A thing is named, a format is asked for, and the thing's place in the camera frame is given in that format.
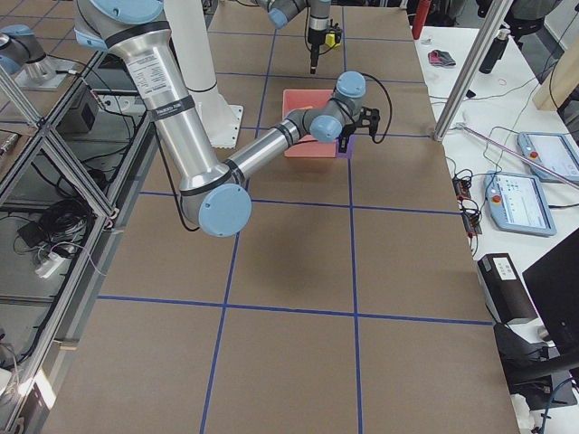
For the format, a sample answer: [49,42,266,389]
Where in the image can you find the dark folded cloth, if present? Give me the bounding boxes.
[427,49,456,68]

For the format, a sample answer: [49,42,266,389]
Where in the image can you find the red fire extinguisher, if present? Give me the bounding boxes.
[412,0,432,40]

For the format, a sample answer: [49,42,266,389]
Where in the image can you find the white power strip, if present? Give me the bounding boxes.
[35,252,65,278]

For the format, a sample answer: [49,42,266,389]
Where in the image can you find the pink plastic bin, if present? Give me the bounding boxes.
[281,89,339,159]

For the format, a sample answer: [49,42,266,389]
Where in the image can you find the yellow foam block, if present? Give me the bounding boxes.
[325,30,342,49]

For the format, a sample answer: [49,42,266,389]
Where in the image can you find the grey third robot arm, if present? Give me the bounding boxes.
[1,24,76,90]

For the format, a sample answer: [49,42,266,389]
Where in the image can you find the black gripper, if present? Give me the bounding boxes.
[337,107,380,153]
[307,28,325,74]

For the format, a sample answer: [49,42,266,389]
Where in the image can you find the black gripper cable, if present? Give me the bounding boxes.
[356,71,393,145]

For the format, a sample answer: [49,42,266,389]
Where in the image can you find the far teach pendant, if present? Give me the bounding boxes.
[517,132,578,184]

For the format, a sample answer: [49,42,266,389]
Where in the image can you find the aluminium frame post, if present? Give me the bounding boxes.
[432,0,513,142]

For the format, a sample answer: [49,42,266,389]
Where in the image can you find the black monitor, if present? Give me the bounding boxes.
[523,230,578,353]

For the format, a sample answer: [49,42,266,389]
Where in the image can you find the near teach pendant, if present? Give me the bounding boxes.
[484,172,556,237]

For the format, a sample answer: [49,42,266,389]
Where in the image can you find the purple foam block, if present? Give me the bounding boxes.
[336,136,356,159]

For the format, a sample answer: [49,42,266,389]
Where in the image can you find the black water bottle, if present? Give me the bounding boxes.
[479,28,510,74]

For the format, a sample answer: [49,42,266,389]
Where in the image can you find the black box with label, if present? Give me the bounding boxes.
[477,253,538,326]

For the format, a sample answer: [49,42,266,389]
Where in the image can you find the metal rod with pink tape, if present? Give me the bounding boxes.
[456,123,578,187]

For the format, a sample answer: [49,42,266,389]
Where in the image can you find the teach pendant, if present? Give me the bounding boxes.
[484,172,556,237]
[517,132,578,184]

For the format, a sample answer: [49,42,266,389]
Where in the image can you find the small circuit board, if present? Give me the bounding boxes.
[452,176,482,238]

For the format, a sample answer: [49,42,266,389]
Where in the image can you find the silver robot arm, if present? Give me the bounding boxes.
[253,0,331,74]
[75,1,380,237]

